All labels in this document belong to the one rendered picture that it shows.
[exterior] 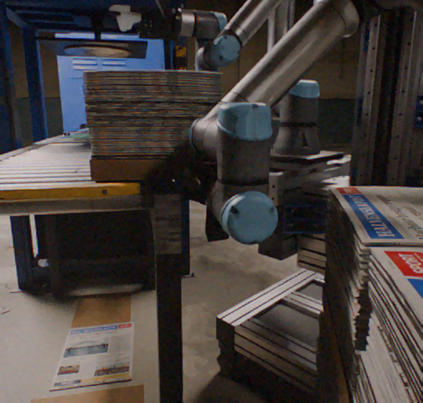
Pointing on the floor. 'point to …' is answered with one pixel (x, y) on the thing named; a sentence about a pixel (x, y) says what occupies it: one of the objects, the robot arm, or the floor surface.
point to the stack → (373, 295)
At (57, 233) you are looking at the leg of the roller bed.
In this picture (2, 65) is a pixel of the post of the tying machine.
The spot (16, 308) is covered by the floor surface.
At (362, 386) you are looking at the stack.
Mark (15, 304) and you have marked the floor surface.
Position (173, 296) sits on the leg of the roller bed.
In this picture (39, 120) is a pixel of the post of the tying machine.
